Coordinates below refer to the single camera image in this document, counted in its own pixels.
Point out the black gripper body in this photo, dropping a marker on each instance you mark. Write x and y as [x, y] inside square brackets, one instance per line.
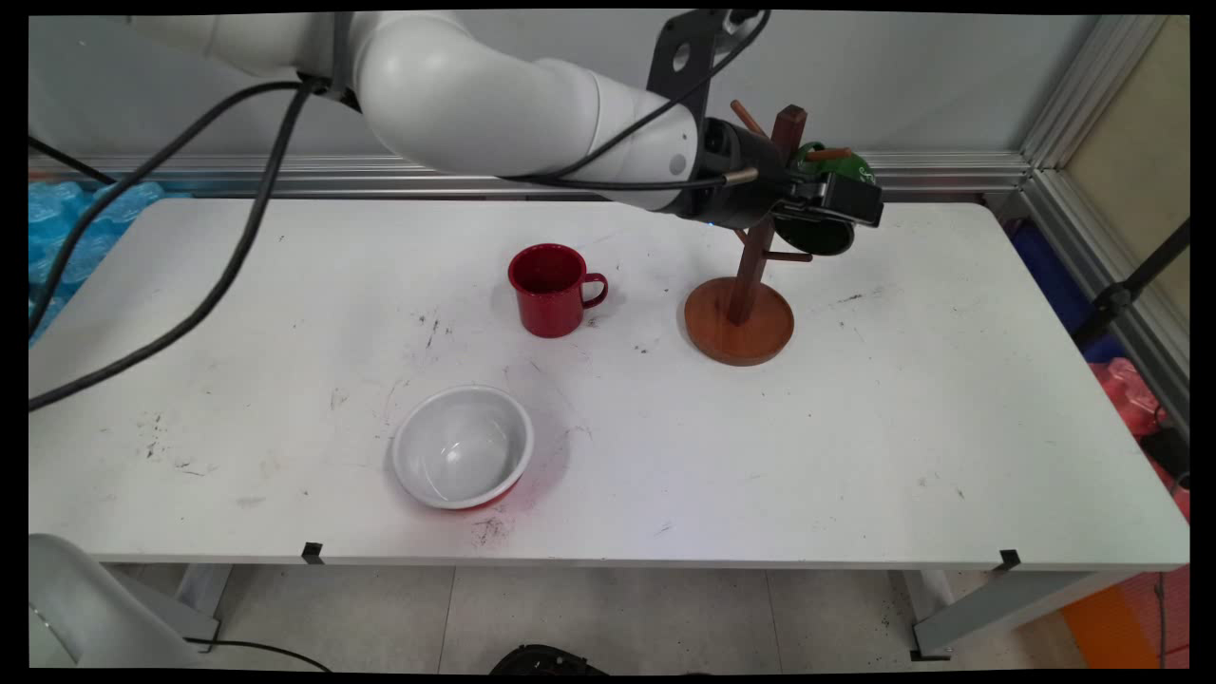
[746, 176]

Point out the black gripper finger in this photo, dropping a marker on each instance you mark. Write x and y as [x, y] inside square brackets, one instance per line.
[850, 199]
[807, 215]

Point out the green enamel mug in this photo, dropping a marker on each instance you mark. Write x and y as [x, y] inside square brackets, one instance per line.
[836, 239]

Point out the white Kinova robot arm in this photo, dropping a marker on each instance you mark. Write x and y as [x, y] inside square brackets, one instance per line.
[494, 104]

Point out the brown wooden mug tree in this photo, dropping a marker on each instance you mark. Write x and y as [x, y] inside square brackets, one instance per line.
[750, 313]

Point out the blue plastic item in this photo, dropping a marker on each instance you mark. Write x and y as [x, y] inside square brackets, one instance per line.
[1050, 275]

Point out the red enamel mug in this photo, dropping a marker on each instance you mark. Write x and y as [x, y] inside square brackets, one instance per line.
[551, 290]

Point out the black tripod leg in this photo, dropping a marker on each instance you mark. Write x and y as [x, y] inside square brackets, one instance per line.
[1130, 285]

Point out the red plastic bag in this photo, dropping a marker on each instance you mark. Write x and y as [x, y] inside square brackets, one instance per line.
[1135, 404]

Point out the white bowl with red outside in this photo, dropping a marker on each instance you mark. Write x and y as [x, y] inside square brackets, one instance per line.
[463, 446]

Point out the black tape tab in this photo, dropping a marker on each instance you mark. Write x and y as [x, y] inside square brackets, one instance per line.
[1009, 560]
[312, 552]

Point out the grey table leg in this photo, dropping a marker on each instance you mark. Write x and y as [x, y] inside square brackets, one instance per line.
[997, 608]
[195, 598]

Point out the orange box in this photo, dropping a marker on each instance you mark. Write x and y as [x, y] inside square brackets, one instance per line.
[1111, 627]

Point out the black round object on floor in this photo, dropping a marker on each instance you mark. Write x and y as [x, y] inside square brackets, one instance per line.
[546, 660]

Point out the thin black rod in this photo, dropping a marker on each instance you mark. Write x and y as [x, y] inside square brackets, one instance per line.
[71, 160]

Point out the blue bubble wrap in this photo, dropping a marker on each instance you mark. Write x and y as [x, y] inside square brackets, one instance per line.
[66, 237]

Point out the white rounded plastic shell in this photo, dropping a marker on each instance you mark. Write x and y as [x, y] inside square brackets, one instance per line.
[95, 608]

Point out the horizontal aluminium frame rail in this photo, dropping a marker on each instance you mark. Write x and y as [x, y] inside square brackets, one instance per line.
[950, 174]

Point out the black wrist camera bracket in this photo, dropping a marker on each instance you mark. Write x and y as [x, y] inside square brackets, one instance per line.
[679, 57]

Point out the angled aluminium frame post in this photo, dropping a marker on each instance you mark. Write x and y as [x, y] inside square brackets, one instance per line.
[1092, 190]

